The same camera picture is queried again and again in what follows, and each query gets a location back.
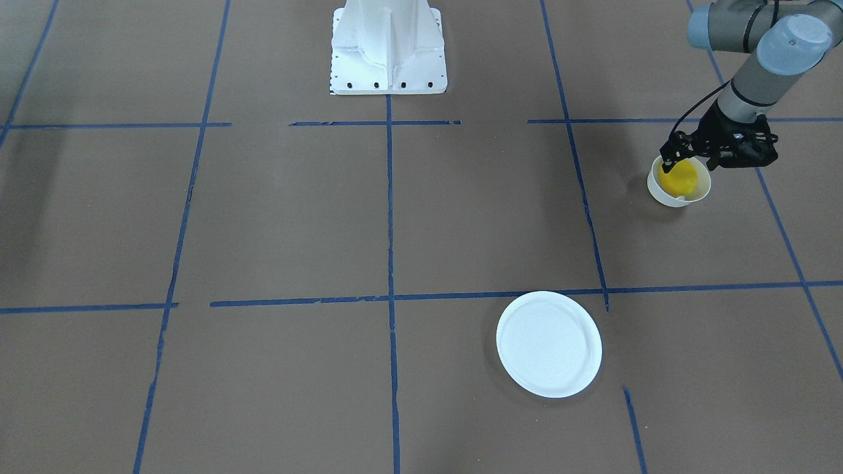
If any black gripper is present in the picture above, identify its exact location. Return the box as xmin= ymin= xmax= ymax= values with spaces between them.
xmin=660 ymin=105 xmax=750 ymax=173

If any white bowl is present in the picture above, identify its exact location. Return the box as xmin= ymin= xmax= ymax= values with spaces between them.
xmin=647 ymin=155 xmax=713 ymax=208

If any white round plate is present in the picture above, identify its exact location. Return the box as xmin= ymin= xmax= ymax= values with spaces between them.
xmin=495 ymin=291 xmax=603 ymax=399

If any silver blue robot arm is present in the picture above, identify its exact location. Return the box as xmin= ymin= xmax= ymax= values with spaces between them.
xmin=659 ymin=1 xmax=842 ymax=173

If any white pedestal column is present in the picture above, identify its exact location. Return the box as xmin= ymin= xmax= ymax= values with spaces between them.
xmin=329 ymin=1 xmax=449 ymax=95

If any yellow lemon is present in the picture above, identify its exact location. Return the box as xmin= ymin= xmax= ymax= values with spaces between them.
xmin=656 ymin=159 xmax=699 ymax=198

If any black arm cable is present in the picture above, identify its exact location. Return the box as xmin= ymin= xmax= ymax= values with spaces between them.
xmin=668 ymin=0 xmax=784 ymax=142

